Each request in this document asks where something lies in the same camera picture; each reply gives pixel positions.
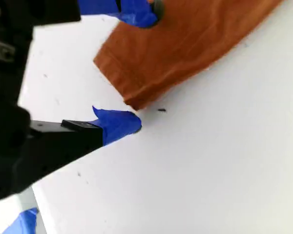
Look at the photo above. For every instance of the grey t-shirt with orange sleeves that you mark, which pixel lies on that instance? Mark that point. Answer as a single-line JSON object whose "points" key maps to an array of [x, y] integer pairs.
{"points": [[173, 53]]}

